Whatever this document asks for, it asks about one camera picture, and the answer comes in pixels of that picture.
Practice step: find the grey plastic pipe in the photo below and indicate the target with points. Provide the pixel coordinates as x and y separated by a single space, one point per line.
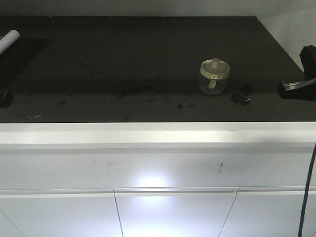
8 40

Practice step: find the black sink in hood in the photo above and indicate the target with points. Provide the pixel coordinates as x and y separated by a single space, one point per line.
13 61

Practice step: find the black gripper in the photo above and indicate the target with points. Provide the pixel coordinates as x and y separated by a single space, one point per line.
302 90

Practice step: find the glass jar with cream lid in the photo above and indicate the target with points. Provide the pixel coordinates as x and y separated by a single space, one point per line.
214 75

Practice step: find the black debris pieces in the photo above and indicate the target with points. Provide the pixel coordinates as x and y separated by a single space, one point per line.
242 96

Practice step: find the white base cabinet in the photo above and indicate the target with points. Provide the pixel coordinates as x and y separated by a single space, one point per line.
223 179

